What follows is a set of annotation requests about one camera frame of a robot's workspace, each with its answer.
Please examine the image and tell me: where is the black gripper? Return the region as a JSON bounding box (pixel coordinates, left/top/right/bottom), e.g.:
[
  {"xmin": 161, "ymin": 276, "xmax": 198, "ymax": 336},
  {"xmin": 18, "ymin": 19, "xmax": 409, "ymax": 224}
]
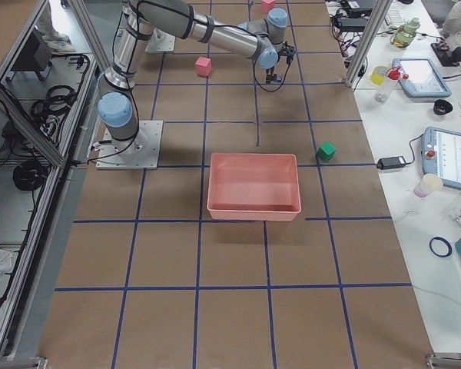
[{"xmin": 266, "ymin": 42, "xmax": 295, "ymax": 79}]

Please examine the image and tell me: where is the yellow push button switch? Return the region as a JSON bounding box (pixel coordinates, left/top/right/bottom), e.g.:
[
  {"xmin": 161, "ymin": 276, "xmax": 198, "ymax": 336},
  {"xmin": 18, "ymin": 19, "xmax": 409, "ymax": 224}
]
[{"xmin": 266, "ymin": 73, "xmax": 282, "ymax": 84}]

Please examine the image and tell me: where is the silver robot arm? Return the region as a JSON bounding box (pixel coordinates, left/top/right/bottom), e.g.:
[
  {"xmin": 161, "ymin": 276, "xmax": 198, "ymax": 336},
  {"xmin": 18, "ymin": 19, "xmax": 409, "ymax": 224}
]
[{"xmin": 97, "ymin": 1, "xmax": 296, "ymax": 161}]

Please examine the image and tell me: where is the pink foam cube far left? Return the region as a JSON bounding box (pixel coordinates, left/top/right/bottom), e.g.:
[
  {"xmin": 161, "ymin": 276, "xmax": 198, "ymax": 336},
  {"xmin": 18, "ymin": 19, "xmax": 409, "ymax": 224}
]
[{"xmin": 260, "ymin": 0, "xmax": 276, "ymax": 13}]

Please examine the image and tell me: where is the pink foam cube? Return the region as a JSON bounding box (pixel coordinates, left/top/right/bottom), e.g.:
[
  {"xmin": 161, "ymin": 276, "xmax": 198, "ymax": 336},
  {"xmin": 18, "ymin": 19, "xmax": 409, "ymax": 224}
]
[
  {"xmin": 260, "ymin": 0, "xmax": 276, "ymax": 13},
  {"xmin": 194, "ymin": 57, "xmax": 212, "ymax": 77}
]

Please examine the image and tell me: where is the pink foam cube centre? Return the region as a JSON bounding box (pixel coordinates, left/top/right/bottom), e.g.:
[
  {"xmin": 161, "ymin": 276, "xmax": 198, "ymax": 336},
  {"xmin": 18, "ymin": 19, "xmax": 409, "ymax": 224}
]
[{"xmin": 194, "ymin": 57, "xmax": 212, "ymax": 77}]

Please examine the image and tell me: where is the yellow tape roll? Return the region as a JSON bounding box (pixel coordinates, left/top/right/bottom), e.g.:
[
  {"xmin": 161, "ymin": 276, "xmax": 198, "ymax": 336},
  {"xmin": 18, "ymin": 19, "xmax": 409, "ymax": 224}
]
[{"xmin": 370, "ymin": 65, "xmax": 390, "ymax": 86}]

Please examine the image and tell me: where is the green foam cube near bin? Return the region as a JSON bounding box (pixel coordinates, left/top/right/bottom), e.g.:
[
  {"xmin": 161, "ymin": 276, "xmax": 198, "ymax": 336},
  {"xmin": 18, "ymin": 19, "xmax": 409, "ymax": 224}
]
[{"xmin": 316, "ymin": 141, "xmax": 337, "ymax": 161}]

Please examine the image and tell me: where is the green drink bottle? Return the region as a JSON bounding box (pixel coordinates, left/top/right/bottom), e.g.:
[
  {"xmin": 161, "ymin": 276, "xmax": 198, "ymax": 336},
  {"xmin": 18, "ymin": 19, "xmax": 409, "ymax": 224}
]
[{"xmin": 391, "ymin": 18, "xmax": 420, "ymax": 48}]

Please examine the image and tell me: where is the blue teach pendant far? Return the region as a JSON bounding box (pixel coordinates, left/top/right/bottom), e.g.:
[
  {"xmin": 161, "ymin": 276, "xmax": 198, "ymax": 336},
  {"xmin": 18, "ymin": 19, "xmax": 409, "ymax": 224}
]
[{"xmin": 392, "ymin": 58, "xmax": 452, "ymax": 98}]

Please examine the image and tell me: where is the blue teach pendant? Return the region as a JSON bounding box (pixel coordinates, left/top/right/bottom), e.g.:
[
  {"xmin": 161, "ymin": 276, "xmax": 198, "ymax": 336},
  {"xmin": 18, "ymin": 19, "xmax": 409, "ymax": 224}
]
[
  {"xmin": 421, "ymin": 127, "xmax": 461, "ymax": 190},
  {"xmin": 392, "ymin": 58, "xmax": 452, "ymax": 98}
]

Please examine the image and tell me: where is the pink plastic bin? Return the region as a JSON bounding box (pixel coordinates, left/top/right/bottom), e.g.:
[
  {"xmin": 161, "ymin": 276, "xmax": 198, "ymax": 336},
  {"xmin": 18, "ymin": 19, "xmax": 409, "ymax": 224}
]
[{"xmin": 207, "ymin": 153, "xmax": 302, "ymax": 221}]

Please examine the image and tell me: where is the black power adapter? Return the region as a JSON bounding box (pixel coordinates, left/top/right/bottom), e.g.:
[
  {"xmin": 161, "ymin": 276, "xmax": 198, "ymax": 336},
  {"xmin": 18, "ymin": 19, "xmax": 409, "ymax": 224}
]
[{"xmin": 376, "ymin": 155, "xmax": 413, "ymax": 170}]

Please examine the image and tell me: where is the white plastic cup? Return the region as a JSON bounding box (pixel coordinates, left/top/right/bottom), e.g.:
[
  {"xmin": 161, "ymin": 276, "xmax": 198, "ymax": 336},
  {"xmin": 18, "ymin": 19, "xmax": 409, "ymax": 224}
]
[{"xmin": 413, "ymin": 173, "xmax": 443, "ymax": 198}]

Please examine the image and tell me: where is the blue teach pendant near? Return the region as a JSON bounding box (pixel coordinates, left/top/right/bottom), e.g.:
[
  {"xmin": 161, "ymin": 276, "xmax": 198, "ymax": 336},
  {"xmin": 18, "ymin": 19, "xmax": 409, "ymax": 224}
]
[{"xmin": 421, "ymin": 127, "xmax": 461, "ymax": 190}]

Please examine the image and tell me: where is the aluminium frame post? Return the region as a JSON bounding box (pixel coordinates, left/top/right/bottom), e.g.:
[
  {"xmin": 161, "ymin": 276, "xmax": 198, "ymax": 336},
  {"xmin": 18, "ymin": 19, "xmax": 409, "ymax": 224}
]
[{"xmin": 343, "ymin": 0, "xmax": 391, "ymax": 88}]

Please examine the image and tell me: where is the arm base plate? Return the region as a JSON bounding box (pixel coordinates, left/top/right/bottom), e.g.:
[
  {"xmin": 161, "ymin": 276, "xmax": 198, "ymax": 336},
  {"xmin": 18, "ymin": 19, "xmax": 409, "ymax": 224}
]
[
  {"xmin": 145, "ymin": 28, "xmax": 176, "ymax": 54},
  {"xmin": 95, "ymin": 120, "xmax": 164, "ymax": 170}
]

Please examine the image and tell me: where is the blue tape ring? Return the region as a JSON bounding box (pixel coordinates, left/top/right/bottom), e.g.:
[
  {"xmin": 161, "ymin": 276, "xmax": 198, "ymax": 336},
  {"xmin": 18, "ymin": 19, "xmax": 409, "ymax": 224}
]
[{"xmin": 429, "ymin": 237, "xmax": 453, "ymax": 259}]

